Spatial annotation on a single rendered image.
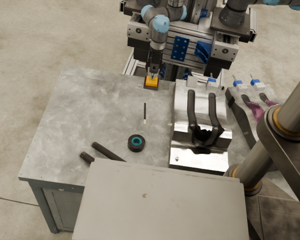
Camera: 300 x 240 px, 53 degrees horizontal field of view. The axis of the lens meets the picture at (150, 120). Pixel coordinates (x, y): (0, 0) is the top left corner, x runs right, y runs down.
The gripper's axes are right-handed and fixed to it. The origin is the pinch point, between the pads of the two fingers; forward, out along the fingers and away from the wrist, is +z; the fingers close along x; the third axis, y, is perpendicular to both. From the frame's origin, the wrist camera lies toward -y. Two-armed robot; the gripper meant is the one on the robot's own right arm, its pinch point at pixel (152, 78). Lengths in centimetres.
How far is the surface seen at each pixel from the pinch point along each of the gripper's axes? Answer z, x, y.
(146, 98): 4.9, 1.2, -10.7
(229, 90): -0.6, -42.6, -1.1
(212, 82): -6.8, -31.3, -3.6
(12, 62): 85, 127, 82
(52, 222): 64, 44, -63
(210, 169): -1, -30, -52
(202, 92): -4.1, -26.4, -9.3
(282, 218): -44, -35, -89
